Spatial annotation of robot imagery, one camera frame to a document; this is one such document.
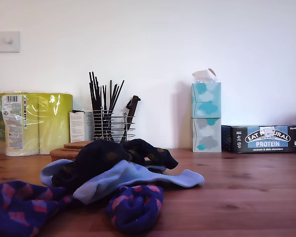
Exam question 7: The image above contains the small white carton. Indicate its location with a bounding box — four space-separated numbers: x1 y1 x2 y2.
69 110 94 143

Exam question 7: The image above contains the black protein bar box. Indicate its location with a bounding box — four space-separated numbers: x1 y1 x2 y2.
221 124 296 154

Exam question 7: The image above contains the yellow paper roll pack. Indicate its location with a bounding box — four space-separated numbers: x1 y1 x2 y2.
0 91 74 157

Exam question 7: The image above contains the navy pineapple sock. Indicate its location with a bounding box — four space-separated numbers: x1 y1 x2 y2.
51 139 134 189
120 138 180 171

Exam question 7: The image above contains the blue pink-patterned sock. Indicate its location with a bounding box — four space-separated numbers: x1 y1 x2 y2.
105 184 164 235
0 180 76 237

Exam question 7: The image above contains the teal cloud tissue box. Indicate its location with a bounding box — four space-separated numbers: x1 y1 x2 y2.
191 81 222 119

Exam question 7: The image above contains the square cork coaster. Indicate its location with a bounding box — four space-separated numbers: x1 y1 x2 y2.
64 145 89 151
63 141 96 148

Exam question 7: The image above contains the dark-handled knife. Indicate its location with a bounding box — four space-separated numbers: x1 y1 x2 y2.
120 95 141 144

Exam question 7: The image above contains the chrome wire utensil holder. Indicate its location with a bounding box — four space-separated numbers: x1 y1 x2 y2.
92 105 137 144

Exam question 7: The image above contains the white light switch plate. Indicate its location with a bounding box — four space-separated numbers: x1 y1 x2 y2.
0 31 21 54

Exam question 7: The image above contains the grey cloud tissue box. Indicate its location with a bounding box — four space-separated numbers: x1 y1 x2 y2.
192 117 222 153

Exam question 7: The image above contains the white sock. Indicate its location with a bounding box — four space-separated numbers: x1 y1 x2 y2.
40 159 82 186
73 159 205 205

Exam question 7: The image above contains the white tissue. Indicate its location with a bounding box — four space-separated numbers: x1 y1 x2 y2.
191 67 218 83

